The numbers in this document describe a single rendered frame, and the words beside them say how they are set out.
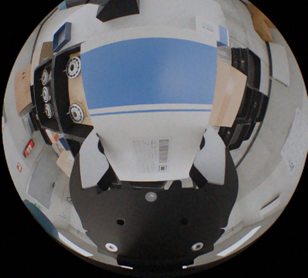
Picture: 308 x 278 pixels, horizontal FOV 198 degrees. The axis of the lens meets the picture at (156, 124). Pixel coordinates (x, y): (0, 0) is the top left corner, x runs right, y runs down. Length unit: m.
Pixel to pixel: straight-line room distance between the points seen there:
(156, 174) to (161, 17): 0.62
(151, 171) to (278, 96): 2.95
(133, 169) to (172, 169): 0.06
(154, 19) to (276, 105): 2.87
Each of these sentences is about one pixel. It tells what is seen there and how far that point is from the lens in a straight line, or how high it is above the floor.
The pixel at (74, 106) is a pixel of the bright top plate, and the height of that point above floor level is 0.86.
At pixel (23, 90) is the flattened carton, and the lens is 3.10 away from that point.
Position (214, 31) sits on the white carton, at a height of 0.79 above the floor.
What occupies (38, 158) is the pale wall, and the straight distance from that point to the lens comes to 3.37.
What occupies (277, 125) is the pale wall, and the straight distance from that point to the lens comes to 2.95.
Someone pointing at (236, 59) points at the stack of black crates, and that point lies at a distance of 1.18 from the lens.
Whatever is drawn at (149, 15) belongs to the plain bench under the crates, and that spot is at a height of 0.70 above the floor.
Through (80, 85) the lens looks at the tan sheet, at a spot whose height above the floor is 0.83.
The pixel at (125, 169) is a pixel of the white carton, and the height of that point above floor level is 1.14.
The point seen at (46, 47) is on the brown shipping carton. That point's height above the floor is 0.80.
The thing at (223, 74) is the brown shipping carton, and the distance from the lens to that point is 0.46.
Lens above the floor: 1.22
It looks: 58 degrees down
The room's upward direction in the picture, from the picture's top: 175 degrees clockwise
